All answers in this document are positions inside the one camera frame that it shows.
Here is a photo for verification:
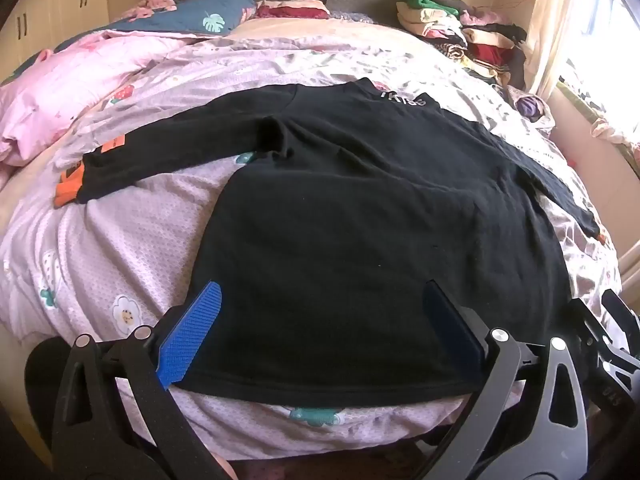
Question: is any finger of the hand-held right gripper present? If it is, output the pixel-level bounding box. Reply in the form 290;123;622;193
602;290;640;341
570;297;640;376

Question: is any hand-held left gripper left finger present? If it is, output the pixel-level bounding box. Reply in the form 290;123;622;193
50;281;223;480

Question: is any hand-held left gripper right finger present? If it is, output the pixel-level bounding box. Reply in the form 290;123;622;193
422;280;591;480

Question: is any black long-sleeve shirt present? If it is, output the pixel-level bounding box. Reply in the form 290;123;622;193
55;77;608;408

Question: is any pile of folded clothes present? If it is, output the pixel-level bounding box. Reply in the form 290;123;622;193
395;0;528;86

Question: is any lilac strawberry-print quilt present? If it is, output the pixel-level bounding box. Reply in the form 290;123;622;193
0;20;626;461

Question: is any heap of floral cloths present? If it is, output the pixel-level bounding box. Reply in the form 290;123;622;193
557;60;640;161

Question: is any floral bag with purple cloth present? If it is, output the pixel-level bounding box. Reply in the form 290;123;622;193
512;87;557;133

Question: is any pink quilt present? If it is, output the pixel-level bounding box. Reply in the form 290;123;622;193
0;30;191;166

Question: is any cream curtain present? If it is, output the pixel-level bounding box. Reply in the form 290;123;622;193
522;0;601;106

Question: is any beige blanket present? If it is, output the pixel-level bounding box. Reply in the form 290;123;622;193
225;17;401;53

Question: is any blue leaf-print blanket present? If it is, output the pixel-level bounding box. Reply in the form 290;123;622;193
55;0;256;53

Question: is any dark red cloth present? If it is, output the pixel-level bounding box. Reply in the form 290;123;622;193
255;0;331;21

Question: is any cream wardrobe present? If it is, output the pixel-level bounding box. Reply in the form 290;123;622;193
0;0;166;86

